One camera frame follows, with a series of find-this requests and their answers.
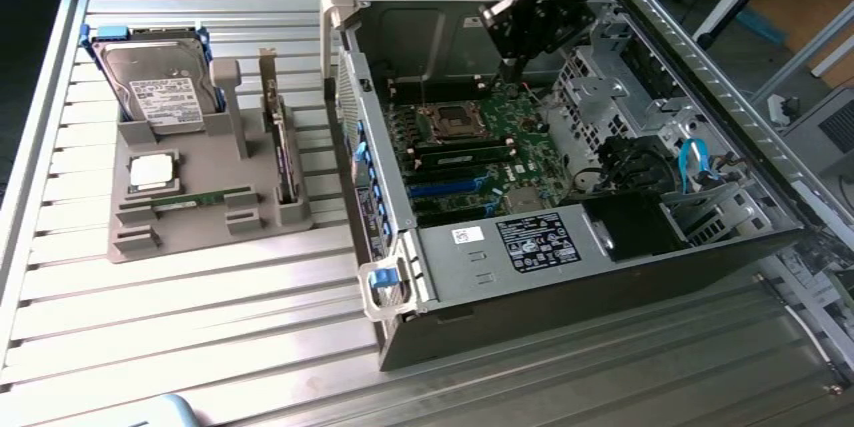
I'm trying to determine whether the silver hard disk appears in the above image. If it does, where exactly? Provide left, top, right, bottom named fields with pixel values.
left=89, top=38, right=219, bottom=136

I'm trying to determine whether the black wire bundle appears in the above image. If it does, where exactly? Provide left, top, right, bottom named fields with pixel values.
left=570, top=135, right=671, bottom=195

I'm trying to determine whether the metal disk bay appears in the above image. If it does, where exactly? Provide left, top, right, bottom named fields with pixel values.
left=550, top=44, right=669, bottom=158

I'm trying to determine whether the blue wire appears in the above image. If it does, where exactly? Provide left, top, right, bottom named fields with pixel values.
left=674, top=137, right=723, bottom=194

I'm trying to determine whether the light blue object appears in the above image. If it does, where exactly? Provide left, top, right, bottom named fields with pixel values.
left=109, top=393, right=203, bottom=427

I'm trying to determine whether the grey computer tower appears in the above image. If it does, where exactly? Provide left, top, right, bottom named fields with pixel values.
left=777, top=85, right=854, bottom=154

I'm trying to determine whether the green motherboard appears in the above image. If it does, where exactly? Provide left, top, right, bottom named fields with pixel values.
left=386, top=82, right=581, bottom=228

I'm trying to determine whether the green RAM stick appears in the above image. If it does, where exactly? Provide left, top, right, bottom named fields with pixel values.
left=148, top=187, right=252, bottom=209

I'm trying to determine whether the silver CPU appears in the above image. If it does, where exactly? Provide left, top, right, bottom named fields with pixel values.
left=127, top=154, right=179, bottom=190

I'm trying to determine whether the black installed RAM stick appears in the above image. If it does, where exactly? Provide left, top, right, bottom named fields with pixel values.
left=418, top=145, right=503, bottom=169

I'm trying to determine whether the CPU socket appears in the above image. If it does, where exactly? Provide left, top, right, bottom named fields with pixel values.
left=415, top=101, right=496, bottom=144

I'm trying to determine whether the white cable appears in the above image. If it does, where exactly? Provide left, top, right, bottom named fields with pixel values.
left=751, top=272, right=850, bottom=398

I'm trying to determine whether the grey power supply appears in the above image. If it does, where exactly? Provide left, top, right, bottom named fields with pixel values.
left=398, top=203, right=613, bottom=310

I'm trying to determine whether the graphics card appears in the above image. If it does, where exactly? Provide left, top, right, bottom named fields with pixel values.
left=256, top=46, right=302, bottom=208

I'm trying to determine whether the grey parts rack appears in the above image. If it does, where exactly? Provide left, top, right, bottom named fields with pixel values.
left=105, top=58, right=312, bottom=265

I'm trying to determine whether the blue expansion slot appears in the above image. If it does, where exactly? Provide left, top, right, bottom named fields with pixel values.
left=406, top=177, right=486, bottom=200

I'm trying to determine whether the blue disk caddy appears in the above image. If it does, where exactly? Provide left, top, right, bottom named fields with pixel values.
left=77, top=22, right=230, bottom=118

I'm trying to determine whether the black open PC case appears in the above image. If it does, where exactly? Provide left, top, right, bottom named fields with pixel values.
left=319, top=0, right=823, bottom=373

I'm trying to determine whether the white power strip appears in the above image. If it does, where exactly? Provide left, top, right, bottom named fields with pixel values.
left=765, top=93, right=803, bottom=124

